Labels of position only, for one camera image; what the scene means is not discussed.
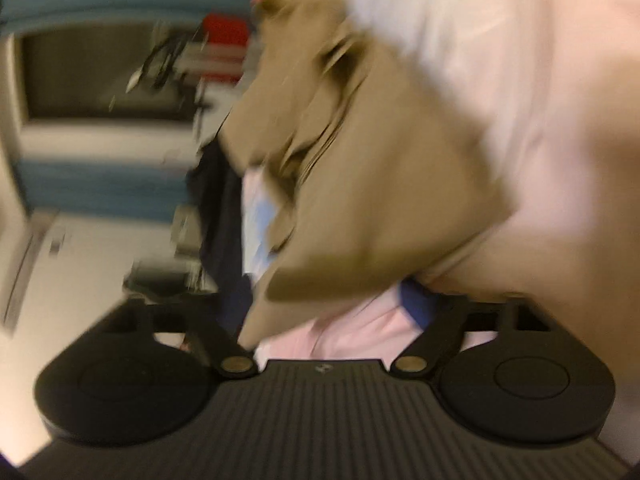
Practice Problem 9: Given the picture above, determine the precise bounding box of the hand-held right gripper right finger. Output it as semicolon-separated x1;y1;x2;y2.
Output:
390;280;551;380

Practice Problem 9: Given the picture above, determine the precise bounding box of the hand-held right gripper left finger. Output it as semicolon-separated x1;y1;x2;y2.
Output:
112;296;259;380

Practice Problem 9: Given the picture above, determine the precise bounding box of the tan printed t-shirt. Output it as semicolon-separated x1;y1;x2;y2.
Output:
217;0;526;351

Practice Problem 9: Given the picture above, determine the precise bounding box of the dark navy garment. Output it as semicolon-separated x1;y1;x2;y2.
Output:
187;140;253;336

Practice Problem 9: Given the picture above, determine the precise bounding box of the narrow blue curtain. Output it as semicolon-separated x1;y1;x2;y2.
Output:
15;157;201;221

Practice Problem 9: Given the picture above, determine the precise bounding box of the garment steamer stand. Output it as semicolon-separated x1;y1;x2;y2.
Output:
127;20;216;111

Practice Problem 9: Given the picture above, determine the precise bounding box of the dark framed window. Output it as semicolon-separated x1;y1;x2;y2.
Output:
20;25;201;123

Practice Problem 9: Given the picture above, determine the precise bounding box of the red cloth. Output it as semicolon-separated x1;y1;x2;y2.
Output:
202;14;251;53

